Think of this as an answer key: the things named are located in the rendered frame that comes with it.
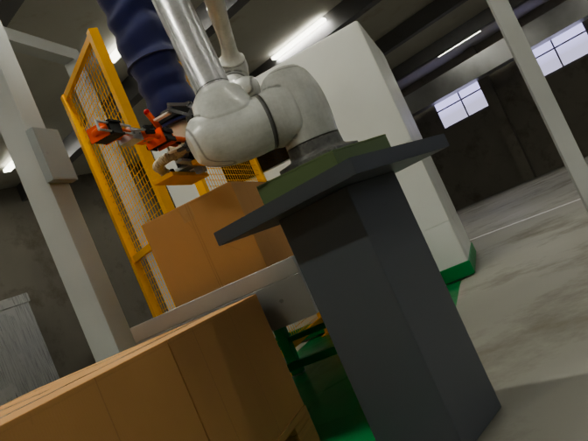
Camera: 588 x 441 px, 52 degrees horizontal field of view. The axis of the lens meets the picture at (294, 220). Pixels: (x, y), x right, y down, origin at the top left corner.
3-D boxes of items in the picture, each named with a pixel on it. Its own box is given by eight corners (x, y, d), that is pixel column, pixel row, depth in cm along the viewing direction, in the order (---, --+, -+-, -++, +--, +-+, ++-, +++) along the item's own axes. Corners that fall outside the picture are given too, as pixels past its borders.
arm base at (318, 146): (367, 143, 172) (359, 124, 172) (333, 151, 154) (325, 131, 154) (316, 165, 182) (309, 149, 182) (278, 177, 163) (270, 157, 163)
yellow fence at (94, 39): (187, 416, 359) (55, 101, 372) (202, 408, 365) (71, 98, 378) (251, 414, 288) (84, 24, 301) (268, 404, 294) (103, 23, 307)
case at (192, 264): (240, 294, 282) (206, 217, 284) (315, 262, 271) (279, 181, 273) (182, 323, 224) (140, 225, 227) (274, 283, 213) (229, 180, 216)
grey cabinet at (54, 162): (72, 183, 327) (51, 133, 329) (79, 178, 325) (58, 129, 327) (46, 183, 308) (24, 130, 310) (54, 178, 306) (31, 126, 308)
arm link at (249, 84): (230, 122, 220) (229, 102, 229) (266, 103, 215) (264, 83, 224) (213, 101, 213) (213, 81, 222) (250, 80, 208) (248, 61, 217)
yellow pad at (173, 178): (191, 185, 272) (186, 175, 273) (209, 176, 269) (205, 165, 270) (153, 185, 240) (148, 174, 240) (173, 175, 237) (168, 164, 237)
